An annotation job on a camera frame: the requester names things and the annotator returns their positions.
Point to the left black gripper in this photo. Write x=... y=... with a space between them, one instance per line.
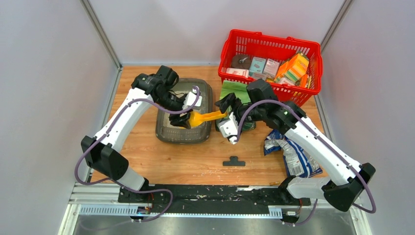
x=183 y=122

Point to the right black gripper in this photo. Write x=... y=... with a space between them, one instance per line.
x=230 y=100

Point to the yellow plastic scoop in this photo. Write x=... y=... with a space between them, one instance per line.
x=196 y=119

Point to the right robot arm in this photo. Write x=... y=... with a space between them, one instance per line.
x=347 y=182

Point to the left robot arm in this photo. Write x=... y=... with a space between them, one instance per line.
x=102 y=151

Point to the grey litter box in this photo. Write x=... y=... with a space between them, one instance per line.
x=171 y=134

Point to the pink flat box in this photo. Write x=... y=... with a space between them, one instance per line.
x=238 y=72

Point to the teal small box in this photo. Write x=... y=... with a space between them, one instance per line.
x=257 y=65

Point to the pink grey box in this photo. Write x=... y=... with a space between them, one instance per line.
x=271 y=68

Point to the orange box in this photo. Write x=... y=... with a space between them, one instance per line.
x=294 y=68

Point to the brown round item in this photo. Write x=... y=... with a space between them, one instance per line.
x=241 y=61

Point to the black bag clip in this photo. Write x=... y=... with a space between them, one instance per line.
x=233 y=161

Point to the red shopping basket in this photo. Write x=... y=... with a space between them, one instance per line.
x=256 y=44

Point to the blue crumpled bag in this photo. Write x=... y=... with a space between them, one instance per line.
x=297 y=162

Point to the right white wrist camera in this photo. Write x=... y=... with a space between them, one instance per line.
x=229 y=128

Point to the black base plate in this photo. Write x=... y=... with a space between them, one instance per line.
x=212 y=199

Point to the aluminium rail frame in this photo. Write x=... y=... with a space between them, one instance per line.
x=95 y=210

